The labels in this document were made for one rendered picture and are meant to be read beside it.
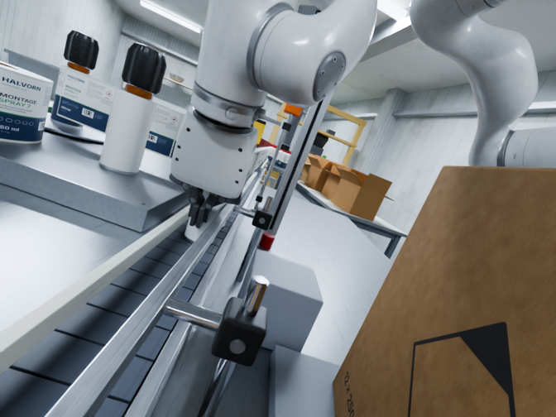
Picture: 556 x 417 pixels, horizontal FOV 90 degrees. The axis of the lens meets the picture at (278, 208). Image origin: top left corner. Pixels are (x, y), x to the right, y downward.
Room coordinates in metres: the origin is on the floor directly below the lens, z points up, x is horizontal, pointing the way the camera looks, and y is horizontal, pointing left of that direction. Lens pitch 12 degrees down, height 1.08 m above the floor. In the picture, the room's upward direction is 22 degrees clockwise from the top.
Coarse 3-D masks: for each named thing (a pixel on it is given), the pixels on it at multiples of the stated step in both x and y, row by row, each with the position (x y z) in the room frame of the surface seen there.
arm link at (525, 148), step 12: (516, 132) 0.69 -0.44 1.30; (528, 132) 0.67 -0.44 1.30; (540, 132) 0.64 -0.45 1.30; (552, 132) 0.63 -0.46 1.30; (516, 144) 0.66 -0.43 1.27; (528, 144) 0.64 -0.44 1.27; (540, 144) 0.63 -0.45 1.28; (552, 144) 0.61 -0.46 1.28; (516, 156) 0.65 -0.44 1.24; (528, 156) 0.64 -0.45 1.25; (540, 156) 0.62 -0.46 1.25; (552, 156) 0.61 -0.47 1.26
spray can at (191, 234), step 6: (204, 192) 0.43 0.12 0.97; (204, 198) 0.43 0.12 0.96; (222, 204) 0.44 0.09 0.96; (216, 210) 0.44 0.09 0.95; (210, 216) 0.43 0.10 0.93; (216, 216) 0.44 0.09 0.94; (210, 222) 0.44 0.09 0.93; (186, 228) 0.44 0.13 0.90; (192, 228) 0.43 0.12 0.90; (198, 228) 0.43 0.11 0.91; (204, 228) 0.43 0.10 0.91; (186, 234) 0.44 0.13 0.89; (192, 234) 0.43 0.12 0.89; (198, 234) 0.43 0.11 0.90; (192, 240) 0.43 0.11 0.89
